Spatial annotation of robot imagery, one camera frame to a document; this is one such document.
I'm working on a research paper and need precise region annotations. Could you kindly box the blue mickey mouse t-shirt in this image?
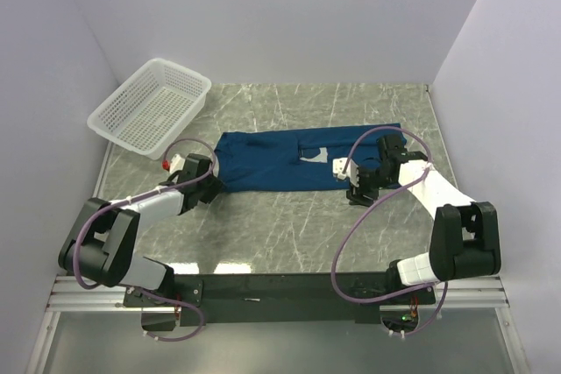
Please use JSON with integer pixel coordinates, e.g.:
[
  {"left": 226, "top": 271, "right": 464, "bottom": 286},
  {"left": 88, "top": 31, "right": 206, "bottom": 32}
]
[{"left": 214, "top": 123, "right": 408, "bottom": 194}]

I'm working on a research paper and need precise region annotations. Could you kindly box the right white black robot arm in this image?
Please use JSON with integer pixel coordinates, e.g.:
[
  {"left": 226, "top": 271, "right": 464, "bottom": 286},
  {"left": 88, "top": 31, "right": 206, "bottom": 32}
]
[{"left": 332, "top": 127, "right": 501, "bottom": 303}]

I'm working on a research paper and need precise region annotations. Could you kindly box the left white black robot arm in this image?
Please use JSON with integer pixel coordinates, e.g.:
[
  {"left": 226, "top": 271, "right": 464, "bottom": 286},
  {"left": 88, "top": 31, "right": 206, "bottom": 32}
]
[{"left": 58, "top": 153, "right": 223, "bottom": 306}]

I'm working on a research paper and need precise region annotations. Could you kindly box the white plastic mesh basket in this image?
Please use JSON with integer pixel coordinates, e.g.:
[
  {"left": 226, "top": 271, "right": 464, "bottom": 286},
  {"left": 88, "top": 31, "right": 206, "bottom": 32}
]
[{"left": 87, "top": 58, "right": 212, "bottom": 160}]

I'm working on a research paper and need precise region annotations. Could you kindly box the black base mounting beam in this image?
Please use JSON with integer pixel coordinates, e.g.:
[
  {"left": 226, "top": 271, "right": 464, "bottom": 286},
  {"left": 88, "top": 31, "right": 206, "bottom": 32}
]
[{"left": 124, "top": 272, "right": 436, "bottom": 331}]

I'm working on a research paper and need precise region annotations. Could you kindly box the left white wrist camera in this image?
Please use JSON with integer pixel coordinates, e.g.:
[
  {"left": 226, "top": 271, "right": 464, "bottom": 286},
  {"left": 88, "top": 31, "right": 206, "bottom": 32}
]
[{"left": 162, "top": 153, "right": 186, "bottom": 174}]

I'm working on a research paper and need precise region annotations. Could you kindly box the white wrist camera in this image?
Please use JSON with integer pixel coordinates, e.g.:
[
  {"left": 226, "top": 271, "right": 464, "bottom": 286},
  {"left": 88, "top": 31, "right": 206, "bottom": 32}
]
[
  {"left": 162, "top": 153, "right": 186, "bottom": 174},
  {"left": 332, "top": 158, "right": 359, "bottom": 187}
]

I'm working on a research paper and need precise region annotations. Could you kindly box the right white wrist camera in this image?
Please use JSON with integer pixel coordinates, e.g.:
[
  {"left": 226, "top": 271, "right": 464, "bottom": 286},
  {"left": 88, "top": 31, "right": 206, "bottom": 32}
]
[{"left": 332, "top": 158, "right": 359, "bottom": 187}]

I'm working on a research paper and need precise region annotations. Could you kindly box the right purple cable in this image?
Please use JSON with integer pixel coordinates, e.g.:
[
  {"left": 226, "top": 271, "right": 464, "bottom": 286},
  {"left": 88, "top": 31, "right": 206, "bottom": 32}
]
[{"left": 330, "top": 126, "right": 449, "bottom": 338}]

